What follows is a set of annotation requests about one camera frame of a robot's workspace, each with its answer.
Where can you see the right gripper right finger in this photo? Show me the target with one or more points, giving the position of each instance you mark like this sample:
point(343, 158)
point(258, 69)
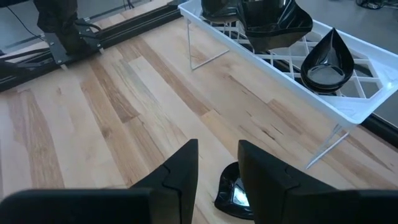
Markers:
point(267, 180)

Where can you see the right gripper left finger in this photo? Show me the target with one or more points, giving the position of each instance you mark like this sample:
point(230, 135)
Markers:
point(180, 174)

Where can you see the black teardrop mini plate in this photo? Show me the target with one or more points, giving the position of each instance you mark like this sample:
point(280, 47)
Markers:
point(326, 62)
point(323, 88)
point(323, 91)

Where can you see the black square wavy mini plate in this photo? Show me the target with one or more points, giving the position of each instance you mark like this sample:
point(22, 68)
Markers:
point(273, 12)
point(278, 40)
point(280, 36)
point(273, 47)

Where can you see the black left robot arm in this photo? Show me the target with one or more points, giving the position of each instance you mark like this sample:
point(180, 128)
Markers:
point(59, 21)

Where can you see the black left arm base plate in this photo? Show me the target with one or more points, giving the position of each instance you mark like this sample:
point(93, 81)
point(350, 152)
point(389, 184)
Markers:
point(56, 53)

